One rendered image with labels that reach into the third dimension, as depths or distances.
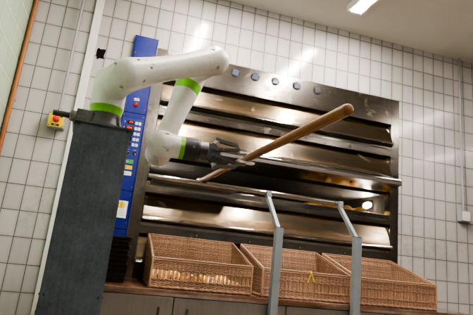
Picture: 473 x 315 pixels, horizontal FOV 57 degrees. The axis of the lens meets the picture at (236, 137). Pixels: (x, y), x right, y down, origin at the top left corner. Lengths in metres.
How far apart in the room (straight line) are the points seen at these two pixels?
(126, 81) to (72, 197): 0.44
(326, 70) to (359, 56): 0.33
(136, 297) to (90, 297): 0.70
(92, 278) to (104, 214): 0.22
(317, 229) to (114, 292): 1.50
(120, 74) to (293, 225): 1.87
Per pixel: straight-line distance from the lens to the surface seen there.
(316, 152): 3.23
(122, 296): 2.29
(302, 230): 3.09
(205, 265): 2.38
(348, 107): 1.06
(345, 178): 3.17
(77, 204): 1.61
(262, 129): 3.09
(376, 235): 3.40
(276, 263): 2.38
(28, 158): 2.90
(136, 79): 1.60
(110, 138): 1.65
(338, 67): 3.51
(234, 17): 3.34
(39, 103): 2.97
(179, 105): 1.87
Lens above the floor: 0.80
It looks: 15 degrees up
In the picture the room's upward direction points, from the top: 6 degrees clockwise
